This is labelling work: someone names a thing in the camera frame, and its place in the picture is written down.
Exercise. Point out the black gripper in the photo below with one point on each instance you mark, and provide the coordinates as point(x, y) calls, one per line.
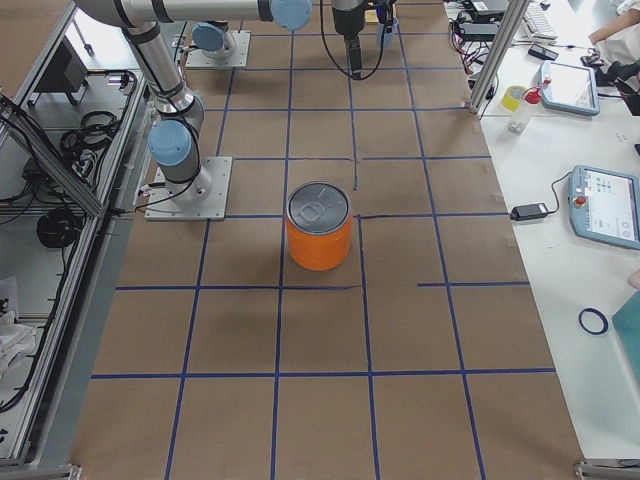
point(346, 22)

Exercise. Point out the wooden mug stand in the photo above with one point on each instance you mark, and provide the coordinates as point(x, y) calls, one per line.
point(371, 16)

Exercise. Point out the yellow tape roll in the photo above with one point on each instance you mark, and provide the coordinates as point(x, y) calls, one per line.
point(513, 97)

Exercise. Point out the orange can with metal lid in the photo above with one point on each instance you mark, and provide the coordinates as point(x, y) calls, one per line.
point(318, 225)

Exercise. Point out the clear bottle red cap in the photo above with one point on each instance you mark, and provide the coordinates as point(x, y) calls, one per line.
point(528, 105)

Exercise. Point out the upper teach pendant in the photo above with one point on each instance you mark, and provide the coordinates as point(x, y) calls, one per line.
point(569, 88)

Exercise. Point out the teach pendant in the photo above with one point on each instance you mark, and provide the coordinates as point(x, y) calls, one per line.
point(604, 206)
point(569, 88)

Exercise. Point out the black power adapter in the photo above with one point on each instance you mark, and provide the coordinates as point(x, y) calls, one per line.
point(529, 212)

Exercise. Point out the lower teach pendant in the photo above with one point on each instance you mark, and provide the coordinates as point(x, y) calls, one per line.
point(604, 206)

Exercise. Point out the teal board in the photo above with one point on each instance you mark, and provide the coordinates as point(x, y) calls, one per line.
point(626, 322)

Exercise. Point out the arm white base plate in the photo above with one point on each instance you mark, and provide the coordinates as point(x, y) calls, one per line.
point(206, 198)
point(233, 54)

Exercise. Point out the aluminium frame post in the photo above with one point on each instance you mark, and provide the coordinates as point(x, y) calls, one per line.
point(510, 23)

